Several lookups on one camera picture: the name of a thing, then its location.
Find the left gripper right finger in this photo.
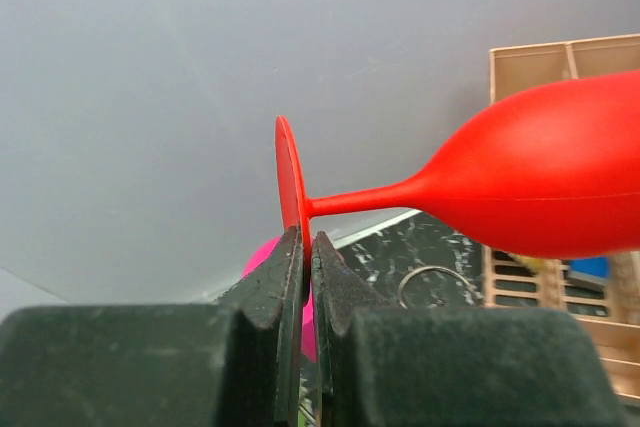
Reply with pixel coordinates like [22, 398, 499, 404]
[311, 234, 627, 426]

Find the red wine glass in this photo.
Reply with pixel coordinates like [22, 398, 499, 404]
[274, 70, 640, 261]

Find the pink desk file organizer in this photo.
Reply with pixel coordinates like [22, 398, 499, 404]
[482, 34, 639, 407]

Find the blue eraser block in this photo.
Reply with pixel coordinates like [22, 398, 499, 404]
[568, 256, 609, 280]

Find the magenta wine glass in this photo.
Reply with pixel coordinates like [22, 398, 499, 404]
[242, 237, 316, 362]

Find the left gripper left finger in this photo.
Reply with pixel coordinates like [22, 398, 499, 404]
[1, 227, 304, 426]

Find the metal wine glass rack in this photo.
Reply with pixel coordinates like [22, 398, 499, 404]
[397, 265, 484, 309]

